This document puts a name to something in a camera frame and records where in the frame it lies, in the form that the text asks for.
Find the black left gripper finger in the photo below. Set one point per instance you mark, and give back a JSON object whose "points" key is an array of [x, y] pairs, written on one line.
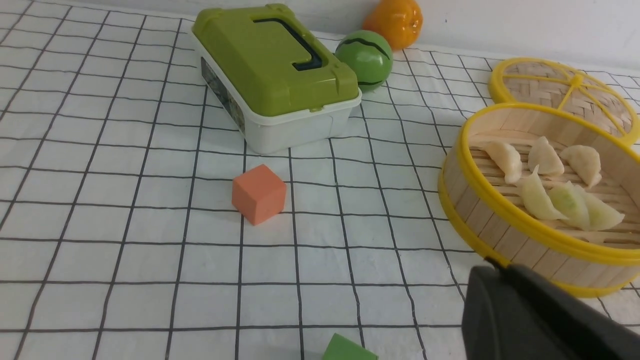
{"points": [[513, 313]]}

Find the pale dumpling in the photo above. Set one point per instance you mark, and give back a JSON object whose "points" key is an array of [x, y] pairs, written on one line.
{"points": [[570, 203], [536, 200], [601, 215]]}

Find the white dumpling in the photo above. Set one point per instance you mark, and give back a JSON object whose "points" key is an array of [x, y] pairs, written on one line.
{"points": [[545, 158], [585, 161], [507, 158]]}

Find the bamboo steamer tray yellow rim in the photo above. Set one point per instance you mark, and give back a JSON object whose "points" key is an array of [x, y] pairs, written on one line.
{"points": [[490, 217]]}

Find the bamboo steamer lid yellow rim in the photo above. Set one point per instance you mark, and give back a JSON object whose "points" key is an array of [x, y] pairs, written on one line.
{"points": [[558, 86]]}

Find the green foam cube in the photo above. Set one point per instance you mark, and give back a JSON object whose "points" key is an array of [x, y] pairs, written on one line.
{"points": [[342, 348]]}

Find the orange foam cube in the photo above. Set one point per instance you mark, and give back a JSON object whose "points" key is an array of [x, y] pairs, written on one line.
{"points": [[258, 194]]}

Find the green toy melon ball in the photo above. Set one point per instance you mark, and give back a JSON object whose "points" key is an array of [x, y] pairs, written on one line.
{"points": [[369, 55]]}

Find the orange toy fruit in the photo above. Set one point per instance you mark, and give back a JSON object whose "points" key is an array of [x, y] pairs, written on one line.
{"points": [[400, 22]]}

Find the green lid white box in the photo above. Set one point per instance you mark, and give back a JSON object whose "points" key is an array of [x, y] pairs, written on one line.
{"points": [[280, 84]]}

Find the white checkered tablecloth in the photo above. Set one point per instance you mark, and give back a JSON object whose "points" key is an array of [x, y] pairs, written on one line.
{"points": [[119, 239]]}

